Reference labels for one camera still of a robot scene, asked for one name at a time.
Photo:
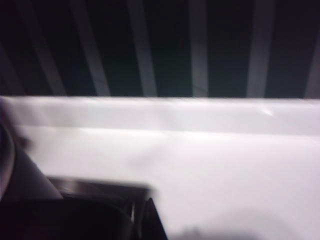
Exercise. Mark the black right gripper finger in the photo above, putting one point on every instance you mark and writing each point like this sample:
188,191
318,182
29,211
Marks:
153,222

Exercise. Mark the black mug with steel rim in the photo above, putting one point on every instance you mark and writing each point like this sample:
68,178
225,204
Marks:
75,217

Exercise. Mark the white stone backsplash ledge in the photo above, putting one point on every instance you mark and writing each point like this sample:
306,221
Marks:
160,112

